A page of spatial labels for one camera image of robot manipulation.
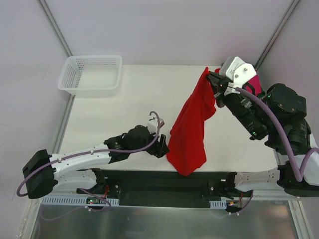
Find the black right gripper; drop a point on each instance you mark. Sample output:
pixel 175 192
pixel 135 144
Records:
pixel 220 89

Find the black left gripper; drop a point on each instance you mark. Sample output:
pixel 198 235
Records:
pixel 159 145

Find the red t shirt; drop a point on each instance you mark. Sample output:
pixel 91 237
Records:
pixel 186 143

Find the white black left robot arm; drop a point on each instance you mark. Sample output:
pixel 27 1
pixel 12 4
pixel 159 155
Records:
pixel 44 172

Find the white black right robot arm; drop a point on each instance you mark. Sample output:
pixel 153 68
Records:
pixel 280 115

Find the folded pink t shirt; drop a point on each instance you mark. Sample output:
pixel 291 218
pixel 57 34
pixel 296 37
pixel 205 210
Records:
pixel 253 86

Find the white perforated plastic basket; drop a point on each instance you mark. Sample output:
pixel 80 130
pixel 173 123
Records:
pixel 91 76

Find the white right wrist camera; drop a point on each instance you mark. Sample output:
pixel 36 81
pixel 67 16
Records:
pixel 238 71

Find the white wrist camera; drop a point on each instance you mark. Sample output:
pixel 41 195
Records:
pixel 153 124
pixel 238 71

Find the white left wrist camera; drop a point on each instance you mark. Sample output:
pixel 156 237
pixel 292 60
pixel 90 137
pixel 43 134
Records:
pixel 153 124

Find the right white cable duct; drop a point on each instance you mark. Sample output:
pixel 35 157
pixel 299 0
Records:
pixel 221 205

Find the white cable duct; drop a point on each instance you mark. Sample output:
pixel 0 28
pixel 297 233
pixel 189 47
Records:
pixel 72 201
pixel 221 205

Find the aluminium frame post right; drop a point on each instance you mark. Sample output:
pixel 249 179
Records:
pixel 294 4

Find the aluminium frame post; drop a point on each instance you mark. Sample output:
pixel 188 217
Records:
pixel 55 27
pixel 294 4

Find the left white cable duct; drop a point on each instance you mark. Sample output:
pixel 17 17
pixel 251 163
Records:
pixel 72 201

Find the aluminium side rail right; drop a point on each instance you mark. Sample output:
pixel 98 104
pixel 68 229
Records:
pixel 277 158

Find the aluminium side rail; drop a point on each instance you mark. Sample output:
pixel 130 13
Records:
pixel 59 136
pixel 277 158

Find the aluminium side rail left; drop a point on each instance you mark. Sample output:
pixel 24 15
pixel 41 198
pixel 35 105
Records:
pixel 59 136

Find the aluminium frame post left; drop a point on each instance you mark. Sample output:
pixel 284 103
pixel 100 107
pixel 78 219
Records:
pixel 55 27

